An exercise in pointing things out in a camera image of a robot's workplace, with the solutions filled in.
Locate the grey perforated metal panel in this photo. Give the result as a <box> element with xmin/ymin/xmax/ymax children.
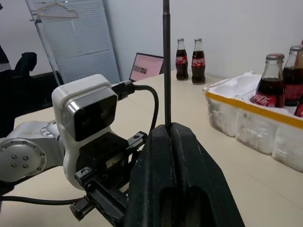
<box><xmin>25</xmin><ymin>0</ymin><xmax>120</xmax><ymax>84</ymax></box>

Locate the glass cola bottle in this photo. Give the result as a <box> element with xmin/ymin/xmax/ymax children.
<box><xmin>175</xmin><ymin>38</ymin><xmax>189</xmax><ymax>81</ymax></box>
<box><xmin>282</xmin><ymin>45</ymin><xmax>303</xmax><ymax>107</ymax></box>
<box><xmin>191</xmin><ymin>38</ymin><xmax>206</xmax><ymax>85</ymax></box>
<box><xmin>250</xmin><ymin>53</ymin><xmax>286</xmax><ymax>109</ymax></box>

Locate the black chair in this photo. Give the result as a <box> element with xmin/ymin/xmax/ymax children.
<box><xmin>0</xmin><ymin>51</ymin><xmax>63</xmax><ymax>139</ymax></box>

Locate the white foam bottle box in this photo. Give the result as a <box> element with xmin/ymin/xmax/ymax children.
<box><xmin>202</xmin><ymin>70</ymin><xmax>303</xmax><ymax>173</ymax></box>

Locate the wooden clothes hanger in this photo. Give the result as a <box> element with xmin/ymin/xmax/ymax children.
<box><xmin>36</xmin><ymin>1</ymin><xmax>79</xmax><ymax>19</ymax></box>

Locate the thin dark metal rod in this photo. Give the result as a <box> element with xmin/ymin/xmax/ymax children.
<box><xmin>161</xmin><ymin>0</ymin><xmax>173</xmax><ymax>130</ymax></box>

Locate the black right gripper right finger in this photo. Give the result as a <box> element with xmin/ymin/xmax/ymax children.
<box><xmin>169</xmin><ymin>122</ymin><xmax>246</xmax><ymax>227</ymax></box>

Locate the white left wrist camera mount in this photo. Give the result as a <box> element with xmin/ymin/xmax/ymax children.
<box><xmin>51</xmin><ymin>74</ymin><xmax>118</xmax><ymax>191</ymax></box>

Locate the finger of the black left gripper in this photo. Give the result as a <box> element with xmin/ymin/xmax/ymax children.
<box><xmin>69</xmin><ymin>166</ymin><xmax>130</xmax><ymax>226</ymax></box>
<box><xmin>126</xmin><ymin>131</ymin><xmax>149</xmax><ymax>156</ymax></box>

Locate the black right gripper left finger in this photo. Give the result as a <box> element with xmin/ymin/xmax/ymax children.
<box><xmin>124</xmin><ymin>124</ymin><xmax>177</xmax><ymax>227</ymax></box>

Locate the open laptop with pink screen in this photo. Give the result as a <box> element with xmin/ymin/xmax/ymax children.
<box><xmin>129</xmin><ymin>52</ymin><xmax>165</xmax><ymax>83</ymax></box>

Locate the grey metal rack pole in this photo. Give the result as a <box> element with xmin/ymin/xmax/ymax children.
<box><xmin>29</xmin><ymin>18</ymin><xmax>62</xmax><ymax>86</ymax></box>

